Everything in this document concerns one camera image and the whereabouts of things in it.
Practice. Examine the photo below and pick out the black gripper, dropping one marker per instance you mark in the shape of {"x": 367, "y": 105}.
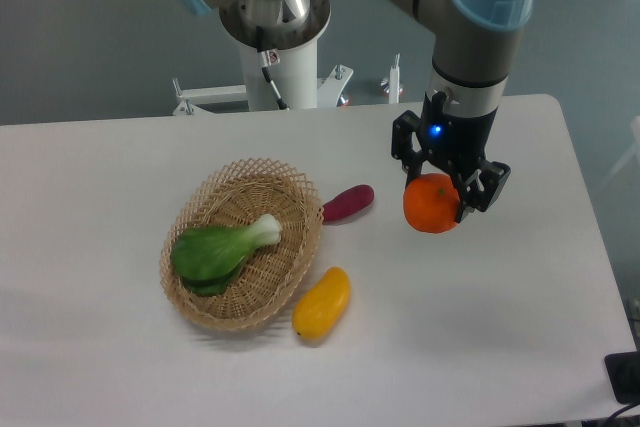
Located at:
{"x": 455, "y": 145}

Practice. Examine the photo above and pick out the orange fruit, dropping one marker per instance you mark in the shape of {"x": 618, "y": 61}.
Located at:
{"x": 430, "y": 203}

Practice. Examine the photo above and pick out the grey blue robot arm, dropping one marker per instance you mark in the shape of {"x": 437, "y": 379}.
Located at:
{"x": 475, "y": 44}

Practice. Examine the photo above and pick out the purple sweet potato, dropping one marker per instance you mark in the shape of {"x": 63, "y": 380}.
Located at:
{"x": 348, "y": 203}

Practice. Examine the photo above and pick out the yellow mango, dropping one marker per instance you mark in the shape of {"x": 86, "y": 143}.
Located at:
{"x": 319, "y": 310}

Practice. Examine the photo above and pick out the woven bamboo basket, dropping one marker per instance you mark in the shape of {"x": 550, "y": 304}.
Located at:
{"x": 237, "y": 195}

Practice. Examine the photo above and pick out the green bok choy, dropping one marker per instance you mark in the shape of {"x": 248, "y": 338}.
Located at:
{"x": 207, "y": 259}

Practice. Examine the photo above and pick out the black device at edge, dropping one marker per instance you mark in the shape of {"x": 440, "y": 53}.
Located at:
{"x": 623, "y": 373}

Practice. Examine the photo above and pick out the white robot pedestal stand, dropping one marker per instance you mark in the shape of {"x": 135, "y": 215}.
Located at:
{"x": 277, "y": 45}

